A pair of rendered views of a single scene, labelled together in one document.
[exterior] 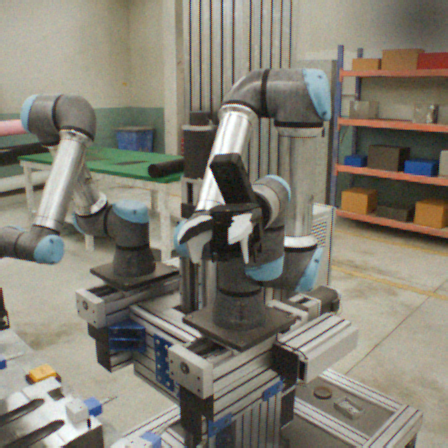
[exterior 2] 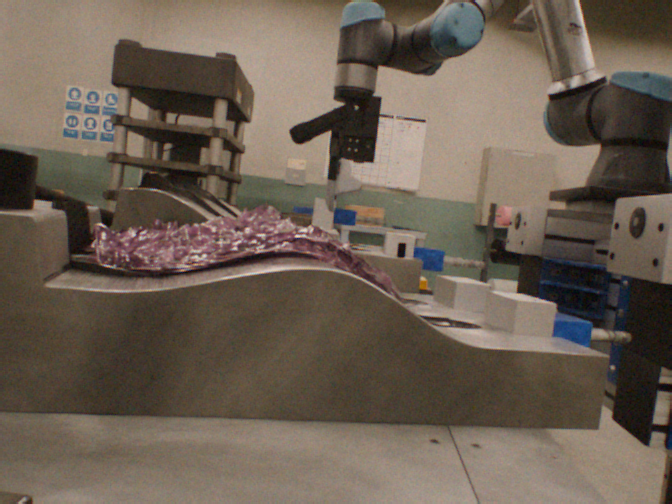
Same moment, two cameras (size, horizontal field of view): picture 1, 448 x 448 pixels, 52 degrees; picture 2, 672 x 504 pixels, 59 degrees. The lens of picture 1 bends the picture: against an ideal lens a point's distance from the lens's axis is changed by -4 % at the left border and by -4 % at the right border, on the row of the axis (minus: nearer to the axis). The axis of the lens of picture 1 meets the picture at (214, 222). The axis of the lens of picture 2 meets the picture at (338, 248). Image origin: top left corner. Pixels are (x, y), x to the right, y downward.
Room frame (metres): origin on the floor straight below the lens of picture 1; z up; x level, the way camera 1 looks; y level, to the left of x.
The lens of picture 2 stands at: (0.35, -0.17, 0.93)
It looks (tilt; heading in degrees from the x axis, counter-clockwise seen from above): 3 degrees down; 46
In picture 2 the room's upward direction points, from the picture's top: 7 degrees clockwise
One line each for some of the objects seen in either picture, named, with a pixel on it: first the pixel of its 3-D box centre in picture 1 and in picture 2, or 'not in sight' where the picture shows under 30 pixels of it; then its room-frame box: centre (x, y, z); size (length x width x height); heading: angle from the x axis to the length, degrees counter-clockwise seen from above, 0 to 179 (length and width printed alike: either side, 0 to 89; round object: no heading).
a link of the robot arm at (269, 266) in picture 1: (256, 248); not in sight; (0.89, -0.08, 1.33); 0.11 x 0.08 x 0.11; 69
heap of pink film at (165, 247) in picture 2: not in sight; (253, 244); (0.64, 0.23, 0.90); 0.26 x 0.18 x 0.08; 151
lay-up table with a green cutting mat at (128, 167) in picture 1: (121, 194); not in sight; (5.06, 1.01, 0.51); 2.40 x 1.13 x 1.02; 51
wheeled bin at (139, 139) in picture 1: (134, 153); not in sight; (8.58, 1.44, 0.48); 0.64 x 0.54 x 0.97; 53
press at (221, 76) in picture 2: not in sight; (184, 186); (3.06, 4.65, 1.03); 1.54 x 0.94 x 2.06; 47
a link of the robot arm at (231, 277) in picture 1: (243, 259); not in sight; (1.17, -0.07, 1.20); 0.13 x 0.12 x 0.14; 69
